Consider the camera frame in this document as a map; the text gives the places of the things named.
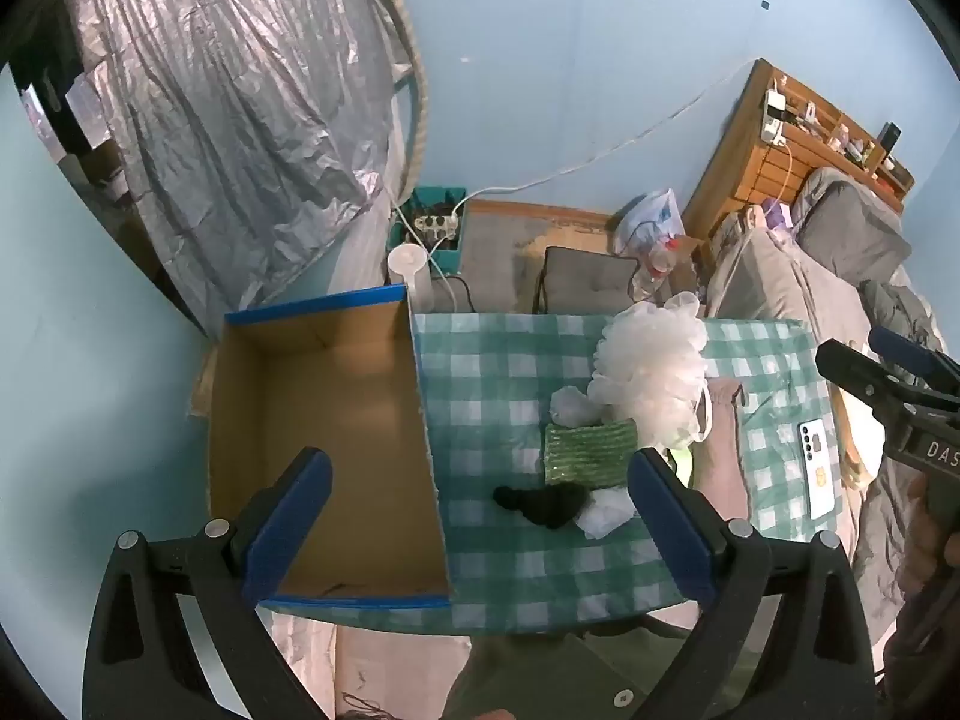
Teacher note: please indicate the white tissue paper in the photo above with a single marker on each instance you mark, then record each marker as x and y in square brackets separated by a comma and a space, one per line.
[606, 514]

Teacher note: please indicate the wooden headboard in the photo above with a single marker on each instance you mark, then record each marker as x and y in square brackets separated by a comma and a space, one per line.
[750, 165]

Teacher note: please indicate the white cloth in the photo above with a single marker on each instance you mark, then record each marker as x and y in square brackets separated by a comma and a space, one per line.
[574, 406]

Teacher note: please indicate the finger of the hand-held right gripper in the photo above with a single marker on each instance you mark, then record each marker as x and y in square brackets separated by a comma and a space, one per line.
[855, 371]
[904, 352]

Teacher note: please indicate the translucent plastic bag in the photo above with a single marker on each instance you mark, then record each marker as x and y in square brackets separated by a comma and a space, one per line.
[656, 214]

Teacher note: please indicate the white power strip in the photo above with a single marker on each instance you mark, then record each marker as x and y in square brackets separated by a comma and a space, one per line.
[435, 223]

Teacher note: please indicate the yellow green cloth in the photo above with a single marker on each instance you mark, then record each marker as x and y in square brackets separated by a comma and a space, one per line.
[679, 459]

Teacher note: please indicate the person's right hand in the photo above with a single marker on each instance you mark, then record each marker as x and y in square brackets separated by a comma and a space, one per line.
[922, 544]

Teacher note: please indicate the green white checked tablecloth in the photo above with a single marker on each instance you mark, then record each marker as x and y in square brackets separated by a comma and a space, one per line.
[495, 405]

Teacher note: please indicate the beige blanket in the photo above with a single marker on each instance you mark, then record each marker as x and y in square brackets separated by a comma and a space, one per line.
[780, 285]

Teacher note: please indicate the white smartphone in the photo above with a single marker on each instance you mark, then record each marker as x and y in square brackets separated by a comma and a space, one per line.
[817, 465]

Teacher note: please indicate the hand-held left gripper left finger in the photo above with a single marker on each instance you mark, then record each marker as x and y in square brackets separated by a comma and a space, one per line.
[289, 532]

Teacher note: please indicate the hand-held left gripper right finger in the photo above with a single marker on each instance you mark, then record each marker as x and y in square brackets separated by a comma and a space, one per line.
[667, 532]

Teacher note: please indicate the white mesh bath loofah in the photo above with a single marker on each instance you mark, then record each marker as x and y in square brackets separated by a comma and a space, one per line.
[649, 367]

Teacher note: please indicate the black sock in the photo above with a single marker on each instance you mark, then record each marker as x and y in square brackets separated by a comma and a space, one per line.
[551, 504]

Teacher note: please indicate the white charger strip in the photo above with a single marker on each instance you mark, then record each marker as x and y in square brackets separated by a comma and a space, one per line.
[772, 120]

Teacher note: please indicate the white cup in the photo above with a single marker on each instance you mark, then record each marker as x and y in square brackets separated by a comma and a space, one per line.
[409, 270]

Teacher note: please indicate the silver foil curtain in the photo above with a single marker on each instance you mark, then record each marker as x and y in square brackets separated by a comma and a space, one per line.
[225, 105]

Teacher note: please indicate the grey seat cushion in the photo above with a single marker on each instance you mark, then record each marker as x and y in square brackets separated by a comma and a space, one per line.
[585, 277]

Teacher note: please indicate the purple white packet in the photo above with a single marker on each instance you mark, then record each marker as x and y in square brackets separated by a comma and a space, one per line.
[778, 215]

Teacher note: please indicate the clear plastic bottle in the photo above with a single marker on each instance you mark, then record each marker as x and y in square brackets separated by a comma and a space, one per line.
[651, 270]

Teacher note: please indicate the teal storage box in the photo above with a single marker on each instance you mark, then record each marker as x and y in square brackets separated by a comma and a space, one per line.
[450, 255]

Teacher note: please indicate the cardboard box with blue tape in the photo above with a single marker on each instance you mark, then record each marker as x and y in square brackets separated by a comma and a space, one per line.
[337, 450]

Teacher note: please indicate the black device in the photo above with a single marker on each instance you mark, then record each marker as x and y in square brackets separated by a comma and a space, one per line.
[889, 136]

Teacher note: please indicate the green scouring sponge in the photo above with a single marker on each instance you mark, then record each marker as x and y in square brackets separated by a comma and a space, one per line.
[589, 454]

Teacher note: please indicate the pale pink fabric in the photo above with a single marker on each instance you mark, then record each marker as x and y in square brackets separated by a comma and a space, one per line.
[390, 675]

